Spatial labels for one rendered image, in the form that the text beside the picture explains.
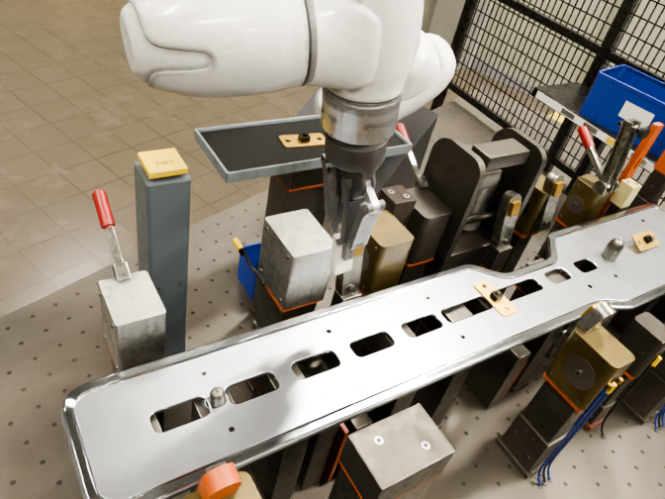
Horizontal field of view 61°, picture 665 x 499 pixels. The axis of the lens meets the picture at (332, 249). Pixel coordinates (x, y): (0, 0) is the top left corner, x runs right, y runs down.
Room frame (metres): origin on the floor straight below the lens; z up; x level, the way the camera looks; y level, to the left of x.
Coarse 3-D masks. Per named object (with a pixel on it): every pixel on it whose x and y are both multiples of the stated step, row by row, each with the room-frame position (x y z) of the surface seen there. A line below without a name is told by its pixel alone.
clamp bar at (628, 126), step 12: (624, 120) 1.19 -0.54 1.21; (636, 120) 1.21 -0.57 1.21; (624, 132) 1.18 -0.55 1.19; (636, 132) 1.18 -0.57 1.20; (648, 132) 1.17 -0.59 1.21; (624, 144) 1.18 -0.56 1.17; (612, 156) 1.18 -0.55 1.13; (624, 156) 1.19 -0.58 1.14; (612, 168) 1.17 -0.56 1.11; (612, 180) 1.19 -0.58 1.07; (612, 192) 1.18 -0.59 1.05
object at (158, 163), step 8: (144, 152) 0.72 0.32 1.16; (152, 152) 0.73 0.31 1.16; (160, 152) 0.73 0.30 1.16; (168, 152) 0.74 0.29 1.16; (176, 152) 0.74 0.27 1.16; (144, 160) 0.70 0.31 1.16; (152, 160) 0.71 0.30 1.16; (160, 160) 0.71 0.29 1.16; (168, 160) 0.72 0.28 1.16; (176, 160) 0.72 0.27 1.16; (144, 168) 0.69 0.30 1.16; (152, 168) 0.69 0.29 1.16; (160, 168) 0.69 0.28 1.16; (168, 168) 0.70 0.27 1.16; (176, 168) 0.70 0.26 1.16; (184, 168) 0.71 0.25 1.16; (152, 176) 0.68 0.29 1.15; (160, 176) 0.68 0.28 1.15
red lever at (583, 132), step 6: (582, 126) 1.27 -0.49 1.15; (582, 132) 1.26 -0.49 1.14; (588, 132) 1.26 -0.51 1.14; (582, 138) 1.25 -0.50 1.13; (588, 138) 1.25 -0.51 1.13; (588, 144) 1.24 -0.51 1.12; (588, 150) 1.23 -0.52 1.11; (594, 150) 1.23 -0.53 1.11; (594, 156) 1.22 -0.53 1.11; (594, 162) 1.21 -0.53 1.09; (600, 162) 1.21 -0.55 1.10; (600, 168) 1.20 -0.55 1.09; (600, 174) 1.19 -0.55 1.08
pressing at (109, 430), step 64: (576, 256) 0.96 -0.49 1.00; (640, 256) 1.02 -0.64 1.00; (320, 320) 0.62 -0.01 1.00; (384, 320) 0.65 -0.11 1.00; (512, 320) 0.73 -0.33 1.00; (128, 384) 0.42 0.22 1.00; (192, 384) 0.45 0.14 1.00; (320, 384) 0.50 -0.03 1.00; (384, 384) 0.53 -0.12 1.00; (128, 448) 0.34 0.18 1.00; (192, 448) 0.36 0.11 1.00; (256, 448) 0.38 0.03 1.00
